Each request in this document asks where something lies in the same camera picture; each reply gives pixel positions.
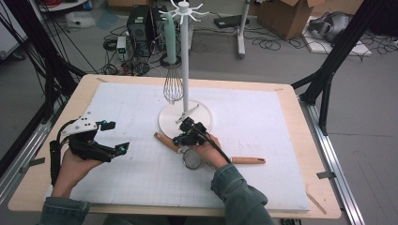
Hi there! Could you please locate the person's right hand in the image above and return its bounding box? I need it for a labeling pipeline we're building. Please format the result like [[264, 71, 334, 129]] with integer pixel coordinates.
[[191, 133, 233, 172]]

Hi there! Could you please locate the black flat device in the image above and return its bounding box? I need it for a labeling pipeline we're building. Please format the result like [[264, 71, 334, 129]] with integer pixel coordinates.
[[213, 14, 251, 29]]

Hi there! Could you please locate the tangle of black floor cables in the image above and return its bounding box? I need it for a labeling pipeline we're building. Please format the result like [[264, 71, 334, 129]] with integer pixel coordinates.
[[250, 27, 314, 53], [102, 26, 163, 77]]

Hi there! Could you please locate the thin wooden stick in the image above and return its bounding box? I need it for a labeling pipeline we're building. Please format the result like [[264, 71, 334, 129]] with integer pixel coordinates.
[[305, 190, 328, 216]]

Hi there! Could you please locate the black computer tower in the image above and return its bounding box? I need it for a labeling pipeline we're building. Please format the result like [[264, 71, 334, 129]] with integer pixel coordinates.
[[126, 4, 168, 59]]

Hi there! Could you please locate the round white table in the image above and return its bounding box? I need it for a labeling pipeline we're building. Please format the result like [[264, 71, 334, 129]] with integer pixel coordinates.
[[37, 0, 88, 13]]

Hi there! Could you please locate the clear plastic bag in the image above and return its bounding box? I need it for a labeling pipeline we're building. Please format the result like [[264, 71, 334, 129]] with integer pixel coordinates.
[[65, 10, 97, 29]]

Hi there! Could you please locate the black metal frame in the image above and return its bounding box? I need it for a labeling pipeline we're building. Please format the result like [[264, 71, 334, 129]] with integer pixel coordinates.
[[0, 0, 87, 125], [290, 0, 390, 136]]

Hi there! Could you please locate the small white electronic box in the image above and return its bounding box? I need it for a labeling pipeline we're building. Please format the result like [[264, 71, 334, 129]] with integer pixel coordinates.
[[115, 36, 128, 61]]

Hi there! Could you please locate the cardboard box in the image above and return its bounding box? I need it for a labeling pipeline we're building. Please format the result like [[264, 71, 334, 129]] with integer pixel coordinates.
[[256, 0, 327, 40]]

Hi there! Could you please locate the aluminium rail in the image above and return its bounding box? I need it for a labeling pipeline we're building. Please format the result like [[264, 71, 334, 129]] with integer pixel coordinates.
[[298, 99, 367, 225], [0, 102, 60, 204]]

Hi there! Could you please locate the grey headset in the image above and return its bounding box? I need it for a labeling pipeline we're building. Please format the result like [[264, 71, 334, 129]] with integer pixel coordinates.
[[308, 11, 354, 44]]

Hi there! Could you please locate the white slab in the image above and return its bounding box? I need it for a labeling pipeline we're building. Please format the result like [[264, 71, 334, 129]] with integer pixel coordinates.
[[302, 15, 374, 57]]

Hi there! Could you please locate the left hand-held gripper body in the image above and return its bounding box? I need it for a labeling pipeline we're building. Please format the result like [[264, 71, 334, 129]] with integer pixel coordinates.
[[60, 111, 117, 163]]

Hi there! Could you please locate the grey metal clamp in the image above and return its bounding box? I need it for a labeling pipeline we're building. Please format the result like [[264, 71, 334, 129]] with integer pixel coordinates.
[[316, 171, 337, 180], [19, 157, 46, 174]]

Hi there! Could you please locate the person's left hand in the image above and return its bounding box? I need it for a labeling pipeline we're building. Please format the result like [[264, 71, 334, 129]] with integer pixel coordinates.
[[51, 148, 104, 198]]

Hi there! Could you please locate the mesh strainer with wooden handle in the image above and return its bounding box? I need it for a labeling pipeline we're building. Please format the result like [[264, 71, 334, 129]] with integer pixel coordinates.
[[153, 131, 204, 171]]

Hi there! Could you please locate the white utensil stand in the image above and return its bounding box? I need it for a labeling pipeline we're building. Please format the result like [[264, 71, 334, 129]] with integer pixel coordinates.
[[158, 0, 215, 140]]

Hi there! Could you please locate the wire whisk with mint handle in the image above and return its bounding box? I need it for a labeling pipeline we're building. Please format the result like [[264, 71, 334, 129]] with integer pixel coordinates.
[[162, 12, 185, 105]]

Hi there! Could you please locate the white grid foam board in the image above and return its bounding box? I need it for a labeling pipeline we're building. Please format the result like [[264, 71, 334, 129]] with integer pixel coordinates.
[[43, 82, 313, 212]]

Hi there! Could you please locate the white floor stand post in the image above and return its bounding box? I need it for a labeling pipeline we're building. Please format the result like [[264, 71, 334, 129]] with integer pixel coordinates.
[[236, 0, 253, 59]]

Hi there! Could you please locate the white board panel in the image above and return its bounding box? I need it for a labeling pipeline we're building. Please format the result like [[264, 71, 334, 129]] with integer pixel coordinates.
[[0, 8, 28, 60]]

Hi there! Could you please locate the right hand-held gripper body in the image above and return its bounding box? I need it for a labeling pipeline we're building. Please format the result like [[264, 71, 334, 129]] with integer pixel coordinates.
[[175, 104, 208, 147]]

